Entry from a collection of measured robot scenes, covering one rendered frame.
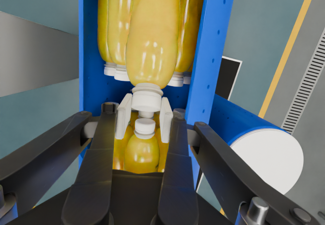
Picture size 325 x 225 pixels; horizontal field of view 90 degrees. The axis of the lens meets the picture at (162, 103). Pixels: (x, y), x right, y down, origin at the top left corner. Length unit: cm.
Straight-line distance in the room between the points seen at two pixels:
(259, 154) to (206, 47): 42
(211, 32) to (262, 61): 151
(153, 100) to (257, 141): 43
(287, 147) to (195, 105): 43
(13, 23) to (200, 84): 73
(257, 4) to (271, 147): 136
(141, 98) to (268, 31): 165
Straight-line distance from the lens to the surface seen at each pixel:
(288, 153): 66
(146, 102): 19
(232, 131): 58
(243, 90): 171
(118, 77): 34
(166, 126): 15
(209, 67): 27
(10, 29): 83
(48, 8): 170
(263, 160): 62
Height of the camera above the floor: 146
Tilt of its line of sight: 75 degrees down
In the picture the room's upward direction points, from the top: 166 degrees clockwise
